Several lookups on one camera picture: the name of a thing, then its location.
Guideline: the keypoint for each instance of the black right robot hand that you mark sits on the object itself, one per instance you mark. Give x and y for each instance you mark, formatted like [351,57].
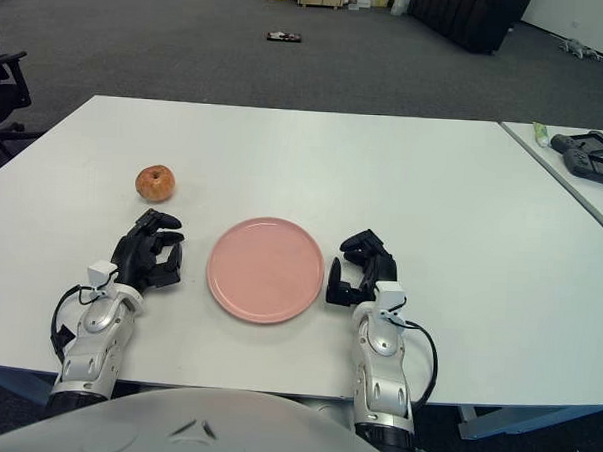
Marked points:
[377,269]

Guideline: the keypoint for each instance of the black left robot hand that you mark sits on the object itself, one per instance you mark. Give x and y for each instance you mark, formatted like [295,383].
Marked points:
[140,259]

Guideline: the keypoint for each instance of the red yellow apple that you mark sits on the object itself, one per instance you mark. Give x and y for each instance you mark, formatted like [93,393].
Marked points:
[155,183]

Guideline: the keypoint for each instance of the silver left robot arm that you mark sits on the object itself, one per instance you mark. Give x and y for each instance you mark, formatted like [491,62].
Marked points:
[93,342]

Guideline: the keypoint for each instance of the pink round plate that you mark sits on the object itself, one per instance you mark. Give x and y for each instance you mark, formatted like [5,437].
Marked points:
[265,270]

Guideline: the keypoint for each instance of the grey robot torso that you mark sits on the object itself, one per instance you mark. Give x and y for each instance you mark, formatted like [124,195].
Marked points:
[182,431]

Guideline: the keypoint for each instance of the green white tube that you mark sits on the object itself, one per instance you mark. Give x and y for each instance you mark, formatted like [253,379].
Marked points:
[541,134]

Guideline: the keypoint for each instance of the black office chair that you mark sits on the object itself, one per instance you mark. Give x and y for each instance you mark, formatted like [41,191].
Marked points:
[4,88]

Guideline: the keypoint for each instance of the black handheld controller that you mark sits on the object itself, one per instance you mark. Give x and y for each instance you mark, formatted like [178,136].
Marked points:
[582,163]

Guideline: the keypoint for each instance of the flat black tray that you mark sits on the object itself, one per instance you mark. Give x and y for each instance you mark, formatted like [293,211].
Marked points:
[285,36]

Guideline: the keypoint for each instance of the white plastic bag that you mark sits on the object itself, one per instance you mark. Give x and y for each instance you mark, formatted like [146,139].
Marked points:
[400,5]

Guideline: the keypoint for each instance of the black partition cabinet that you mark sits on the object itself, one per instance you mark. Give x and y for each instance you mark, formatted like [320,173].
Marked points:
[471,18]

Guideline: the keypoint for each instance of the small grey robot dog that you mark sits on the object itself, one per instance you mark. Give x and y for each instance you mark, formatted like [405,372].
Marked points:
[579,49]

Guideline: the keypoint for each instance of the blue grey table frame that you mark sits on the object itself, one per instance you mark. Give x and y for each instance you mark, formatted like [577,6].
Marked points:
[513,420]

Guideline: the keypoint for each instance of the black controller with frame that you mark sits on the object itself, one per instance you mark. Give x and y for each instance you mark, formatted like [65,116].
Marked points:
[560,142]

